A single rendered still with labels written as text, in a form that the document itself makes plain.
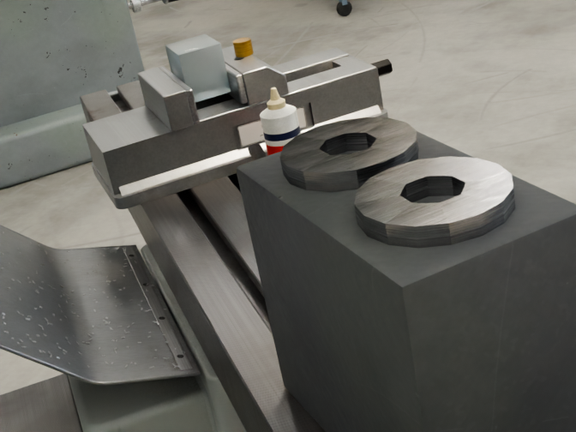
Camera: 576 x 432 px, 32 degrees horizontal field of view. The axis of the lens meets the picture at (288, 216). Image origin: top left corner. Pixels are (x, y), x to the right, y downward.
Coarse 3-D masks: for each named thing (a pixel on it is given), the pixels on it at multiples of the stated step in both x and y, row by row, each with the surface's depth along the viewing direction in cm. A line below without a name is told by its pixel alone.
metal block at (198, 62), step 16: (176, 48) 117; (192, 48) 116; (208, 48) 115; (176, 64) 117; (192, 64) 115; (208, 64) 116; (224, 64) 116; (192, 80) 116; (208, 80) 116; (224, 80) 117; (208, 96) 117
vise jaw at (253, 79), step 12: (228, 48) 125; (228, 60) 120; (240, 60) 119; (252, 60) 118; (228, 72) 116; (240, 72) 115; (252, 72) 115; (264, 72) 115; (276, 72) 116; (240, 84) 115; (252, 84) 115; (264, 84) 116; (276, 84) 116; (240, 96) 115; (252, 96) 116; (264, 96) 116
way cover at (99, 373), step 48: (0, 240) 111; (0, 288) 99; (48, 288) 106; (96, 288) 110; (144, 288) 111; (0, 336) 89; (48, 336) 95; (96, 336) 100; (144, 336) 101; (96, 384) 91
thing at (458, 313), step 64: (320, 128) 68; (384, 128) 66; (256, 192) 66; (320, 192) 62; (384, 192) 57; (448, 192) 58; (512, 192) 55; (256, 256) 71; (320, 256) 59; (384, 256) 53; (448, 256) 52; (512, 256) 53; (320, 320) 63; (384, 320) 54; (448, 320) 52; (512, 320) 54; (320, 384) 68; (384, 384) 57; (448, 384) 54; (512, 384) 56
